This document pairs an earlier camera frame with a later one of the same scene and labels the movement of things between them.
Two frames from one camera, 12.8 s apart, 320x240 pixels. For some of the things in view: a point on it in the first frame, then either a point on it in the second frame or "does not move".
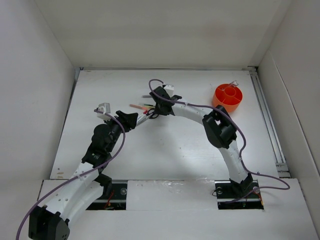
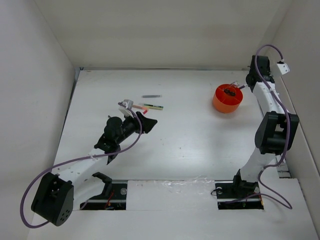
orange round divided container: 229,95 does not move
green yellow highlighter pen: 149,106 does not move
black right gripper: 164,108 to 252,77
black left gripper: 127,120 to 146,123
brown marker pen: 138,106 does not move
